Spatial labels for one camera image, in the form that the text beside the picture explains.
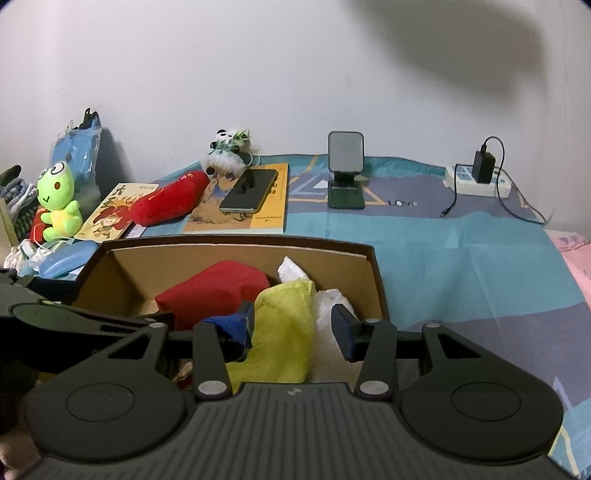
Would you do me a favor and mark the white plush toy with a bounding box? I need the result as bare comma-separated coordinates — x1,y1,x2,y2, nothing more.
277,257,362,385

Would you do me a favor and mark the red cloth bag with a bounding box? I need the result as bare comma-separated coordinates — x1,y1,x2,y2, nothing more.
155,260,270,331

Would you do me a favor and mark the yellow green cloth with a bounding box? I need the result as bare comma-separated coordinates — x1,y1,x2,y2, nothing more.
226,280,315,392

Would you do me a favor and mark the brown cardboard box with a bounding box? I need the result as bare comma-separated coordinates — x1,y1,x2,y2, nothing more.
71,233,392,384

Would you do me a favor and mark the yellow book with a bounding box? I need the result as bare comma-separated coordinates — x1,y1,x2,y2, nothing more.
183,163,288,234

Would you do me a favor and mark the black smartphone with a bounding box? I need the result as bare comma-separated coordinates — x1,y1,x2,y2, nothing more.
219,169,277,214

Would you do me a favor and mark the red chili plush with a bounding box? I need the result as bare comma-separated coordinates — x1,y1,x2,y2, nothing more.
130,171,209,227

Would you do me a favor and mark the blue grey patterned bedsheet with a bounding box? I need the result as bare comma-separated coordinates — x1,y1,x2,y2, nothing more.
27,154,591,480

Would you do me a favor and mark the illustrated children book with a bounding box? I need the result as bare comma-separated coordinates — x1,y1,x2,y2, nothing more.
74,183,158,243

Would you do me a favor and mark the panda plush toy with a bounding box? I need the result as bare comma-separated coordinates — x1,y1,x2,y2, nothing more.
200,129,250,179

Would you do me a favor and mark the green phone stand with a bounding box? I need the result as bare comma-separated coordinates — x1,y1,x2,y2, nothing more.
328,131,365,210

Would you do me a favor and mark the white power strip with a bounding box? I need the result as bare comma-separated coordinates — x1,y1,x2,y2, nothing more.
443,163,513,199

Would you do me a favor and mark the black charger adapter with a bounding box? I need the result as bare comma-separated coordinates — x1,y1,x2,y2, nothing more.
472,145,496,184

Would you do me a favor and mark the green frog plush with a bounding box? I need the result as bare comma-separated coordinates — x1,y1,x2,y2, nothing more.
36,161,83,241

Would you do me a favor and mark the pink folded cloth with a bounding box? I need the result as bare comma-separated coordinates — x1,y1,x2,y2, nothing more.
546,230,591,306

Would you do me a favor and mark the blue plastic bag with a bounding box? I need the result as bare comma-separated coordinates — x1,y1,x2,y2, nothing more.
49,108,102,192

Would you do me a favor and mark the black charger cable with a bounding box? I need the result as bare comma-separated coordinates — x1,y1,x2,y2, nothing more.
440,135,548,226

